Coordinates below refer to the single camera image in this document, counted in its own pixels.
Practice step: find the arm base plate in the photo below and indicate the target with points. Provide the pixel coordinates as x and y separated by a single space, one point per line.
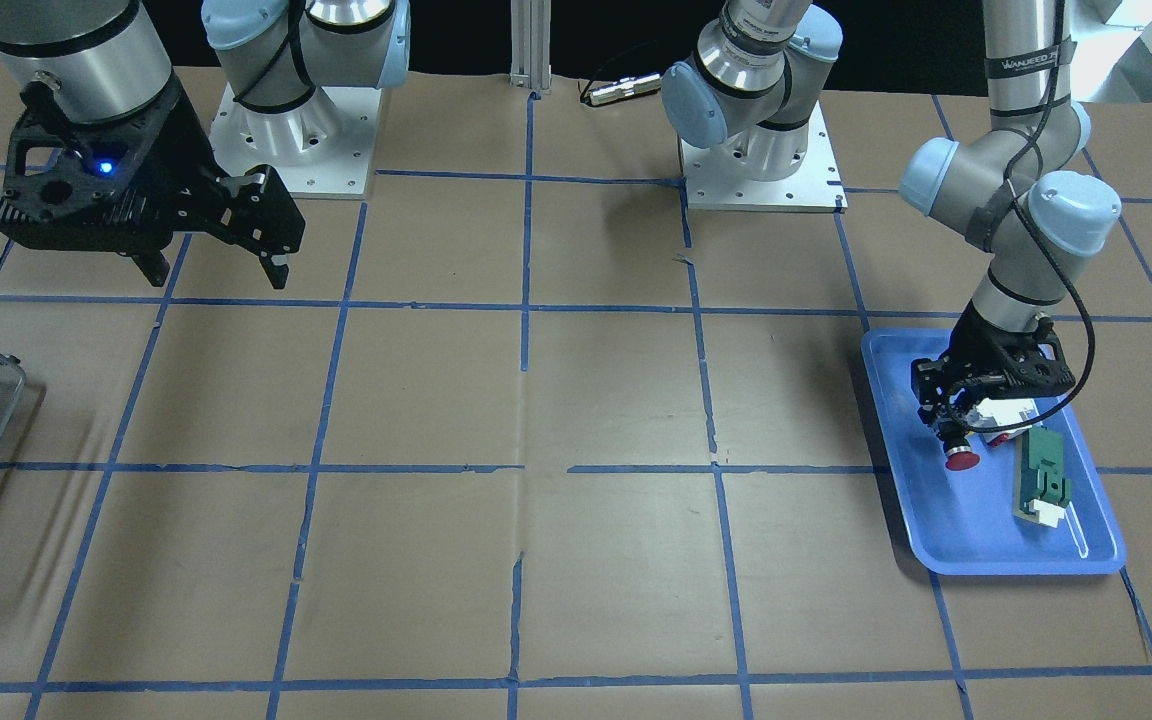
324 149
763 169

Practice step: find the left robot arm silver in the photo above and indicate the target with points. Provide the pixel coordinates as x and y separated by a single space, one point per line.
756 71

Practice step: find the red emergency stop button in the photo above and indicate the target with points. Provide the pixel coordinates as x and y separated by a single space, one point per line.
959 454

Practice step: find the blue plastic tray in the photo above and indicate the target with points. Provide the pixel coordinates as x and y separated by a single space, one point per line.
961 523

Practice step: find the aluminium frame post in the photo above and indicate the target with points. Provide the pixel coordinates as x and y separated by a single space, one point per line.
529 28

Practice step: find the green and white connector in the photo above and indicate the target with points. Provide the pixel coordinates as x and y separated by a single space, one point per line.
1041 493

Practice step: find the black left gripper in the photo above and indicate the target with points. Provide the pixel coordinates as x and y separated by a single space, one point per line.
979 334

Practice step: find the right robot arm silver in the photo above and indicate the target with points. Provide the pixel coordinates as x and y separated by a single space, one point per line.
104 59

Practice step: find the white circuit breaker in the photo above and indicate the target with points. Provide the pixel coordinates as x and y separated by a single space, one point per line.
997 412

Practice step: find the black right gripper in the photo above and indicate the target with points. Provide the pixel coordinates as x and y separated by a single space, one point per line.
179 158

